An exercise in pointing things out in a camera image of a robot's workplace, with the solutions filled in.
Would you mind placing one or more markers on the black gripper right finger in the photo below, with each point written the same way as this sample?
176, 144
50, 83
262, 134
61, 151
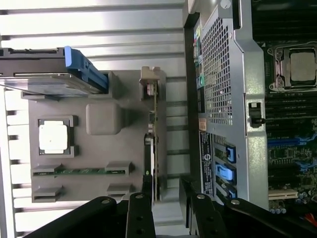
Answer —
205, 218

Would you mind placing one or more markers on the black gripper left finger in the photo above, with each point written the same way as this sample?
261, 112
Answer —
138, 218

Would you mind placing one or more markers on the blue card retention clip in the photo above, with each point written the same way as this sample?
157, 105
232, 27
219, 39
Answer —
224, 172
231, 192
230, 153

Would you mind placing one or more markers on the grey plastic parts rack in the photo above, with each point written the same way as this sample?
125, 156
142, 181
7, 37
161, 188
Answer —
99, 158

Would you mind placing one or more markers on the green RAM stick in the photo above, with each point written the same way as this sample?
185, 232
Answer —
81, 171

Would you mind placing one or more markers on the white PCI expansion slot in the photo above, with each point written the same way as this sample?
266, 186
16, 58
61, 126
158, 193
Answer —
282, 195

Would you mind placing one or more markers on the green motherboard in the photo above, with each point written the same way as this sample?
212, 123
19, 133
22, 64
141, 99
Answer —
284, 153

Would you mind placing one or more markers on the spare silver CPU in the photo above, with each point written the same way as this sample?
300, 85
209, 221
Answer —
53, 137

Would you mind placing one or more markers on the black and silver PC case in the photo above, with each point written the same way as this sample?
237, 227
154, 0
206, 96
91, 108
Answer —
223, 74

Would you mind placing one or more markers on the hard disk with blue caddy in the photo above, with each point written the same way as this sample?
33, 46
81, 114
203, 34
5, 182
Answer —
49, 64

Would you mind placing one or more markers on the CPU socket with CPU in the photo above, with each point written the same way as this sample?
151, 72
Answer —
301, 67

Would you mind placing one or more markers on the black chassis intrusion switch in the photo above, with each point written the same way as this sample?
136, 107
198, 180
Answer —
255, 115

